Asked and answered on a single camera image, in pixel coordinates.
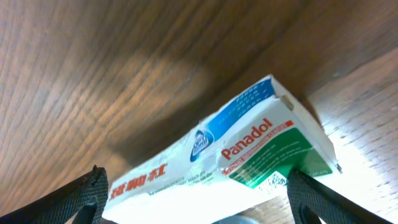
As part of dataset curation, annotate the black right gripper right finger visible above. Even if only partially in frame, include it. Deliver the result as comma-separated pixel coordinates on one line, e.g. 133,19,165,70
287,169,391,224

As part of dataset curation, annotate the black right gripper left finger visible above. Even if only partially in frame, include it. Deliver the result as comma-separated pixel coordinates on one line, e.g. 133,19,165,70
1,166,108,224

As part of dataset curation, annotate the white green Panadol box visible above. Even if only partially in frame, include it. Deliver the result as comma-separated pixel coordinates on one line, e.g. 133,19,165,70
102,75,338,223

